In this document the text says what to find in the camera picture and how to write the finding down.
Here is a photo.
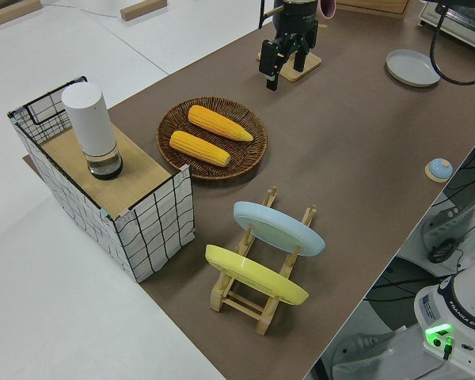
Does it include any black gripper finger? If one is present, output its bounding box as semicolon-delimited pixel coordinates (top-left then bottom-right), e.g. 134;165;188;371
259;35;292;92
293;33;317;71

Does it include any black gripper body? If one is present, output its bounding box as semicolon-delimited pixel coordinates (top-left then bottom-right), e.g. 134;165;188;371
275;0;318;40

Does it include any gray round plate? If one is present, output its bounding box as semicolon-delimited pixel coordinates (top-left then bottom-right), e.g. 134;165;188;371
385;48;442;89

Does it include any light blue plate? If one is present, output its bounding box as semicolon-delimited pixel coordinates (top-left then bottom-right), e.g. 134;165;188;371
233;200;327;258

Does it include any yellow plate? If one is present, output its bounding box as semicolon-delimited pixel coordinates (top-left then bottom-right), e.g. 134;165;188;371
204;244;310;306

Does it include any wooden plate rack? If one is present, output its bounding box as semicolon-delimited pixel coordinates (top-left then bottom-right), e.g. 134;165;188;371
209;185;318;336

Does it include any wooden mug tree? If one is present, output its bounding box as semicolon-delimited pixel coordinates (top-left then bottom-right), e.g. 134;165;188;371
256;22;329;83

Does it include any pink mug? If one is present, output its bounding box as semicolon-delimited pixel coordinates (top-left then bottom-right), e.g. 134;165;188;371
318;0;337;20

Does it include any wooden drawer cabinet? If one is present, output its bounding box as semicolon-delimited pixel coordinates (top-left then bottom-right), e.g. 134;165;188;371
334;0;409;19

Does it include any long pointed yellow corn cob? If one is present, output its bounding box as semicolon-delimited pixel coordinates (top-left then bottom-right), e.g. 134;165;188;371
188;104;255;143

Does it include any brown wicker basket tray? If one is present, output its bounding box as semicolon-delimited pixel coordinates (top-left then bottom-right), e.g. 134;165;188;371
155;97;269;183

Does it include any short blunt yellow corn cob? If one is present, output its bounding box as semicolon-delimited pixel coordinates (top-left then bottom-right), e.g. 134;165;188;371
169;130;232;168

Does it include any wooden block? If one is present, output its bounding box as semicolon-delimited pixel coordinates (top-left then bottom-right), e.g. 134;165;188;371
0;0;44;29
120;0;168;21

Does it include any white toaster oven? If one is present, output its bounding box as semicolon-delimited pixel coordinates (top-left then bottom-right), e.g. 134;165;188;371
417;0;475;55

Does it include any blue dome bell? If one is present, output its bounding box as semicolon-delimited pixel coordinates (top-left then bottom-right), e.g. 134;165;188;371
424;157;454;183

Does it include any wooden box shelf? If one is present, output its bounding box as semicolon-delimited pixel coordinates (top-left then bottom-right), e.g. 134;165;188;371
40;125;172;211

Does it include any brown table mat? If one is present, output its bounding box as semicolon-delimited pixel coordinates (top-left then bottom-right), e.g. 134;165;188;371
21;0;475;380

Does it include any white cylinder with glass base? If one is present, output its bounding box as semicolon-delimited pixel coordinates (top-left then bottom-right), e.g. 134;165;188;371
60;82;124;181

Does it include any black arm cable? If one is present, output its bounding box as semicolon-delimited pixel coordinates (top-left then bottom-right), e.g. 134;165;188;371
429;0;475;86

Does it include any wire basket with white liner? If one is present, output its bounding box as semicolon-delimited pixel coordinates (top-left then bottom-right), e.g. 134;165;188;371
6;74;195;284

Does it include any coiled black cable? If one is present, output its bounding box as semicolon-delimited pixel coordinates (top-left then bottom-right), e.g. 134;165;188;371
427;237;458;264

